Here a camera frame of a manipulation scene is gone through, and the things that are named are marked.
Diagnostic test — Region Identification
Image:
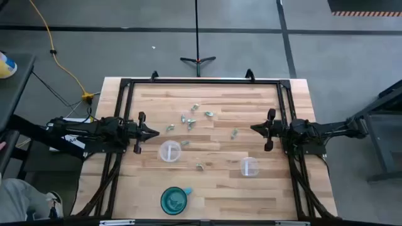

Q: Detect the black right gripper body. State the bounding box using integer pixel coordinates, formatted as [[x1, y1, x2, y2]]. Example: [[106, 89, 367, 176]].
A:
[[264, 108, 291, 153]]

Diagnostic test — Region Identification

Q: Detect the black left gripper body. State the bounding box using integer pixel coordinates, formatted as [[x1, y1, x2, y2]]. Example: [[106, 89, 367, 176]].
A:
[[124, 111, 147, 155]]

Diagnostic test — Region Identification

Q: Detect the clear round plastic container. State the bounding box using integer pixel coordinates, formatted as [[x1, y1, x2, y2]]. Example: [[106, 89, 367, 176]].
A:
[[158, 139, 182, 163], [239, 156, 261, 178]]

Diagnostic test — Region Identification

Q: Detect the white paper sheet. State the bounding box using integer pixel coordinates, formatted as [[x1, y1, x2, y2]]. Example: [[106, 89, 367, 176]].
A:
[[48, 117, 95, 152]]

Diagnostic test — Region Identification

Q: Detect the teal ceramic mug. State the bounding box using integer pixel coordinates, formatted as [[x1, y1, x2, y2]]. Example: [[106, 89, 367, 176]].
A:
[[160, 186, 193, 217]]

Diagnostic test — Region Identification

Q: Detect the black metal stand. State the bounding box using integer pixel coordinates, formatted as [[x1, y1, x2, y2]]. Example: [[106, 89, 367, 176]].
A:
[[354, 80, 402, 183]]

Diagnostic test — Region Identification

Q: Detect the person's shoe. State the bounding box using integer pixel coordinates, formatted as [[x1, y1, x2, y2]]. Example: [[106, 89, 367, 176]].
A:
[[46, 190, 65, 219]]

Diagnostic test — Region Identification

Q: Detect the black tripod stand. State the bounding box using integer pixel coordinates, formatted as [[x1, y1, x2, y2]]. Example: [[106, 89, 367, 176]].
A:
[[179, 0, 217, 78]]

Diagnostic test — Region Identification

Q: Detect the black side table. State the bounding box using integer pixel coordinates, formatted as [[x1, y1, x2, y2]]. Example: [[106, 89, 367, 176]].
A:
[[0, 52, 36, 132]]

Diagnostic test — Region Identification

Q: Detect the person's leg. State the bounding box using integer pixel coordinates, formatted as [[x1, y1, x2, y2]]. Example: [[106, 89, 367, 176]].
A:
[[0, 178, 53, 224]]

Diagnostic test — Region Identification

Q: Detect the yellow blue white bag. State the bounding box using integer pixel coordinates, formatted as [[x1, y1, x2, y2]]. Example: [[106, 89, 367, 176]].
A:
[[0, 51, 18, 80]]

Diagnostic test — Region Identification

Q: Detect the black mat with striped edge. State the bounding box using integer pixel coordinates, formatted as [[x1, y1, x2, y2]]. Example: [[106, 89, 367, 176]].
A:
[[327, 0, 402, 18]]

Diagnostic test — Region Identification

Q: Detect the yellow extension cable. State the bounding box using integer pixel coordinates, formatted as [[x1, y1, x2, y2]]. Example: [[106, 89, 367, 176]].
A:
[[28, 0, 95, 103]]

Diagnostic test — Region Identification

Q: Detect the black metal table frame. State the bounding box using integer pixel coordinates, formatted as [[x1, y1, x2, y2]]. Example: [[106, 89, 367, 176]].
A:
[[72, 68, 339, 222]]

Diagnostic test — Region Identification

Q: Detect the thin black floor cable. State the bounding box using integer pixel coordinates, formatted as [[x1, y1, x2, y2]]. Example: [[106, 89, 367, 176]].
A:
[[30, 70, 83, 109]]

